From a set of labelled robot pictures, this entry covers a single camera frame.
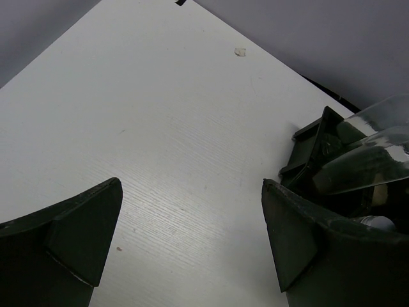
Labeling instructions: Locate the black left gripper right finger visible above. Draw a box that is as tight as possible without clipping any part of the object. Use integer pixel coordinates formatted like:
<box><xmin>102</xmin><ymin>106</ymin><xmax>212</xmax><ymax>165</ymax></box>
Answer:
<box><xmin>261</xmin><ymin>179</ymin><xmax>408</xmax><ymax>306</ymax></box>

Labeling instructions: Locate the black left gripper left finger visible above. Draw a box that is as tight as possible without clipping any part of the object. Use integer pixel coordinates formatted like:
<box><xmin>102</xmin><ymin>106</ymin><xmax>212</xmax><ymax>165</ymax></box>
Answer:
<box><xmin>1</xmin><ymin>177</ymin><xmax>123</xmax><ymax>306</ymax></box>

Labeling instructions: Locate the blue label spice jar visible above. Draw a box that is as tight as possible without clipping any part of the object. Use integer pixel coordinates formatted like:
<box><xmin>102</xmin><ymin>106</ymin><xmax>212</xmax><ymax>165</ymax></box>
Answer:
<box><xmin>355</xmin><ymin>216</ymin><xmax>396</xmax><ymax>232</ymax></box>

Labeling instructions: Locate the glass bottle with brown sauce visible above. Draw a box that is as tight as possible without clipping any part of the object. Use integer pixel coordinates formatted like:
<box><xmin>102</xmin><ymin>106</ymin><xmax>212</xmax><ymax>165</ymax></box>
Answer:
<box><xmin>313</xmin><ymin>126</ymin><xmax>408</xmax><ymax>195</ymax></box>

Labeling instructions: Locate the black three-compartment organizer tray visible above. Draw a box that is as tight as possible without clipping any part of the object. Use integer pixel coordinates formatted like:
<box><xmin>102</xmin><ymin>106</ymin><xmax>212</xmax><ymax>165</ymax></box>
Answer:
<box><xmin>278</xmin><ymin>105</ymin><xmax>409</xmax><ymax>231</ymax></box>

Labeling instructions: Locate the small paper scrap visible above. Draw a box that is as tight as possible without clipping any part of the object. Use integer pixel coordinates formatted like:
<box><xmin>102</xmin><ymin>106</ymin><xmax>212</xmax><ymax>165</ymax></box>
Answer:
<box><xmin>234</xmin><ymin>48</ymin><xmax>246</xmax><ymax>57</ymax></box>

